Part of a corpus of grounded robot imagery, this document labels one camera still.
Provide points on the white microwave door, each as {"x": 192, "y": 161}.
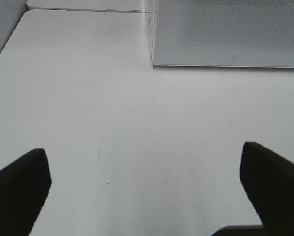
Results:
{"x": 224, "y": 33}

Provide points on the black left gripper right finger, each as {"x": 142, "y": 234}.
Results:
{"x": 268, "y": 180}

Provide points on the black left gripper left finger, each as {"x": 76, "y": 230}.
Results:
{"x": 24, "y": 187}

